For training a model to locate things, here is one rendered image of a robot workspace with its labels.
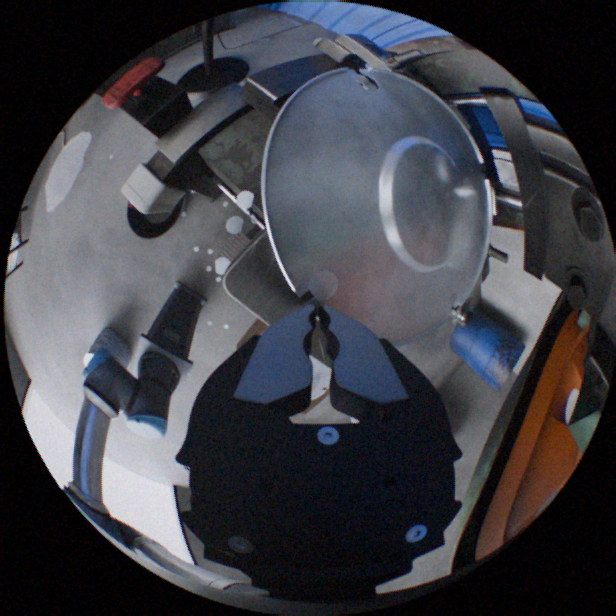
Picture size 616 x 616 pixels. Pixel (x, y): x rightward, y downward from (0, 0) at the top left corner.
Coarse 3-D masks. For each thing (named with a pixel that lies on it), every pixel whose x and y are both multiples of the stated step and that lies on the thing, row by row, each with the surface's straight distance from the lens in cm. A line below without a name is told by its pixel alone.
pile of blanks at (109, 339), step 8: (104, 336) 130; (112, 336) 130; (120, 336) 132; (96, 344) 127; (104, 344) 125; (112, 344) 126; (120, 344) 131; (88, 352) 126; (112, 352) 125; (120, 352) 127; (128, 352) 136; (120, 360) 125; (128, 360) 134
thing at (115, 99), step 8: (144, 64) 29; (152, 64) 28; (160, 64) 27; (136, 72) 28; (144, 72) 27; (152, 72) 26; (120, 80) 30; (128, 80) 28; (136, 80) 26; (144, 80) 26; (112, 88) 30; (120, 88) 28; (128, 88) 26; (136, 88) 26; (144, 88) 30; (104, 96) 30; (112, 96) 28; (120, 96) 26; (128, 96) 26; (104, 104) 29; (112, 104) 26; (120, 104) 26
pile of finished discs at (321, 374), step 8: (312, 360) 80; (320, 368) 84; (328, 368) 86; (320, 376) 88; (328, 376) 90; (312, 384) 89; (320, 384) 92; (328, 384) 94; (312, 392) 95; (320, 392) 97
